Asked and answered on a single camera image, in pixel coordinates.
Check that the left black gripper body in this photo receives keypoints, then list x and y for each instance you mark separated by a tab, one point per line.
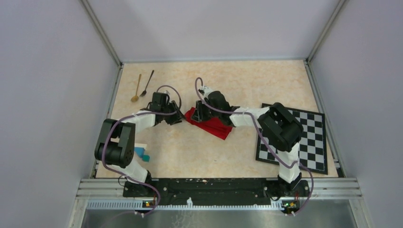
170	107

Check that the teal cube block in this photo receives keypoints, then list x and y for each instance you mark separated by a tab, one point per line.
146	158

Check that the red cloth napkin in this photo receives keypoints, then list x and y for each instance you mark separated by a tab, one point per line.
213	126

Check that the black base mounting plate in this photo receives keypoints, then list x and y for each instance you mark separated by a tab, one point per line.
215	191

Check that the black fork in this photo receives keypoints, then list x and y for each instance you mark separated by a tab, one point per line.
145	89

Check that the black white checkerboard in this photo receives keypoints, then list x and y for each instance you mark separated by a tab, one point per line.
312	152

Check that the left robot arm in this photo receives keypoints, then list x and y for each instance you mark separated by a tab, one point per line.
115	144

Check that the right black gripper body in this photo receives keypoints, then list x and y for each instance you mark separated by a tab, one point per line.
214	112

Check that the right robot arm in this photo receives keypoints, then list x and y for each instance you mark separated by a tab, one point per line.
276	126

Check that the gold spoon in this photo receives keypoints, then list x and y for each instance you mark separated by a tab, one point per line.
136	96

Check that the aluminium front rail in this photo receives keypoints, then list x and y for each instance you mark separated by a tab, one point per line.
108	194

